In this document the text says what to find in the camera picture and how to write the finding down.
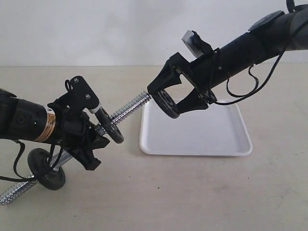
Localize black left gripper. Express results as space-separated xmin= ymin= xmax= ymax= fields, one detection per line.
xmin=51 ymin=108 xmax=110 ymax=171

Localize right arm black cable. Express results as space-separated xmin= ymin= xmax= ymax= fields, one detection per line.
xmin=215 ymin=50 xmax=287 ymax=106

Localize white plastic tray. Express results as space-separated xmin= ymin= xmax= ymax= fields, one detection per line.
xmin=139 ymin=100 xmax=253 ymax=156

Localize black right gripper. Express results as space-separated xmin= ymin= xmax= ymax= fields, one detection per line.
xmin=147 ymin=45 xmax=243 ymax=114

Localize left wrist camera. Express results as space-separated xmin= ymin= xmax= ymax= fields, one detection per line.
xmin=65 ymin=76 xmax=102 ymax=114

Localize black weight plate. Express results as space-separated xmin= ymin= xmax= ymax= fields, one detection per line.
xmin=27 ymin=148 xmax=66 ymax=191
xmin=95 ymin=107 xmax=124 ymax=144
xmin=152 ymin=90 xmax=180 ymax=119

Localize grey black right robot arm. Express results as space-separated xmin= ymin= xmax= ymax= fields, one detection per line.
xmin=147 ymin=0 xmax=308 ymax=118

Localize chrome dumbbell bar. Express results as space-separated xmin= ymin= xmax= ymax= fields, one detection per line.
xmin=0 ymin=91 xmax=151 ymax=205

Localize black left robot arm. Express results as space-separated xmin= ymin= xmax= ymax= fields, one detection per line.
xmin=0 ymin=89 xmax=109 ymax=170

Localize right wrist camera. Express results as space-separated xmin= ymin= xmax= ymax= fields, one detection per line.
xmin=181 ymin=30 xmax=213 ymax=58

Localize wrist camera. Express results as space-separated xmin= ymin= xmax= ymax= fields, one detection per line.
xmin=65 ymin=76 xmax=102 ymax=114
xmin=181 ymin=30 xmax=213 ymax=58

